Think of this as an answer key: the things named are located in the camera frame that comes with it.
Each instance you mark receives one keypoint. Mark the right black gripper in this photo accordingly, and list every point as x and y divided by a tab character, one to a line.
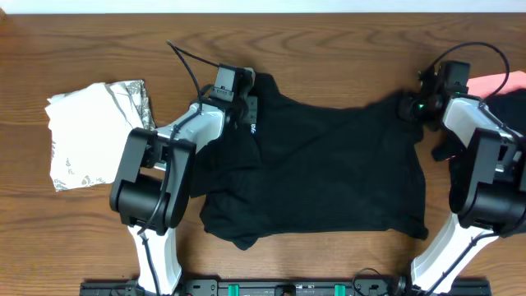
405	108

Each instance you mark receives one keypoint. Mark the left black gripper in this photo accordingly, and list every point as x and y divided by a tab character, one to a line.
252	110

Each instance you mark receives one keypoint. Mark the black t-shirt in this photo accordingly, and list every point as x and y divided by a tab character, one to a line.
307	169

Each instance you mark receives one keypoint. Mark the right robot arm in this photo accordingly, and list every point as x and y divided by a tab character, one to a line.
460	239

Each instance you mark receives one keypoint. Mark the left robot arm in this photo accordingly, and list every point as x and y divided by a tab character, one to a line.
152	186

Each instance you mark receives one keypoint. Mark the pink garment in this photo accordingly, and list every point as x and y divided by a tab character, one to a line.
484	85

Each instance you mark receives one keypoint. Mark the black clothes pile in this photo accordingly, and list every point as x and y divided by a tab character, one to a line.
505	115

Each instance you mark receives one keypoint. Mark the white patterned folded cloth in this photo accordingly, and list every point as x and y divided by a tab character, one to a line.
89	129

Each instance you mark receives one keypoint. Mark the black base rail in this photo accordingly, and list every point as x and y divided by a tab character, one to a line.
363	284

